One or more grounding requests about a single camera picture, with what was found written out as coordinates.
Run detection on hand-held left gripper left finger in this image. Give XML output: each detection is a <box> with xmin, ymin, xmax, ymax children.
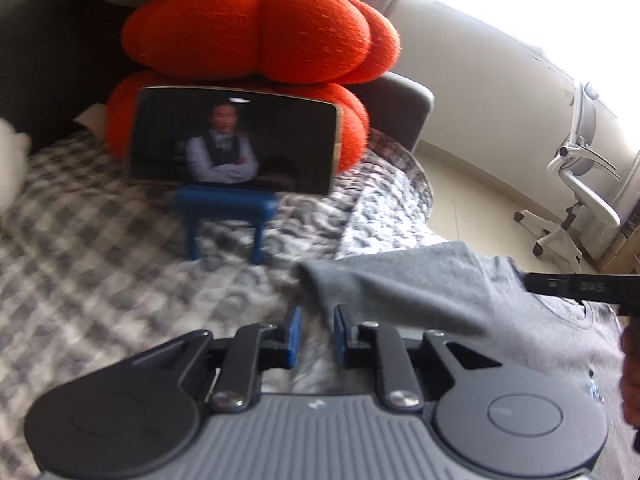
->
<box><xmin>132</xmin><ymin>306</ymin><xmax>302</xmax><ymax>414</ymax></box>

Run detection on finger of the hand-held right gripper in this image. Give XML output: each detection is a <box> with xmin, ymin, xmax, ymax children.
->
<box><xmin>519</xmin><ymin>272</ymin><xmax>640</xmax><ymax>317</ymax></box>

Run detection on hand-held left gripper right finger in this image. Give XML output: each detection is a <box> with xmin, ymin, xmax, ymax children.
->
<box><xmin>333</xmin><ymin>304</ymin><xmax>502</xmax><ymax>413</ymax></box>

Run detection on grey shirt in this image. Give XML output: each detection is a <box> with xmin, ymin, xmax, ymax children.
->
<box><xmin>296</xmin><ymin>240</ymin><xmax>640</xmax><ymax>463</ymax></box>

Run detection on person's right hand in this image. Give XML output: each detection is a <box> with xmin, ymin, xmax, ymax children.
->
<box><xmin>619</xmin><ymin>322</ymin><xmax>640</xmax><ymax>428</ymax></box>

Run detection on white office chair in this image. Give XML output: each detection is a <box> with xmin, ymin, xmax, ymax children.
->
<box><xmin>514</xmin><ymin>81</ymin><xmax>632</xmax><ymax>268</ymax></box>

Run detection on blue phone stand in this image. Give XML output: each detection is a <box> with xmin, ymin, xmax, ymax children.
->
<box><xmin>172</xmin><ymin>185</ymin><xmax>280</xmax><ymax>265</ymax></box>

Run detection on smartphone with lit screen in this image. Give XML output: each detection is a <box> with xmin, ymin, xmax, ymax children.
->
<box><xmin>129</xmin><ymin>86</ymin><xmax>343</xmax><ymax>196</ymax></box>

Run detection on grey white checkered blanket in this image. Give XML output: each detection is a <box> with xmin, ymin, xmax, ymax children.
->
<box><xmin>0</xmin><ymin>127</ymin><xmax>437</xmax><ymax>467</ymax></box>

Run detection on small orange pumpkin cushion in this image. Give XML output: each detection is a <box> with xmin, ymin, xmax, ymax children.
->
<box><xmin>106</xmin><ymin>71</ymin><xmax>371</xmax><ymax>177</ymax></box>

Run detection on large orange pumpkin cushion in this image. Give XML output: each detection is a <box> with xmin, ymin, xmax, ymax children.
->
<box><xmin>121</xmin><ymin>0</ymin><xmax>402</xmax><ymax>86</ymax></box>

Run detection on white plush toy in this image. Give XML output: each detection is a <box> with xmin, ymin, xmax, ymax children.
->
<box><xmin>0</xmin><ymin>119</ymin><xmax>34</xmax><ymax>214</ymax></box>

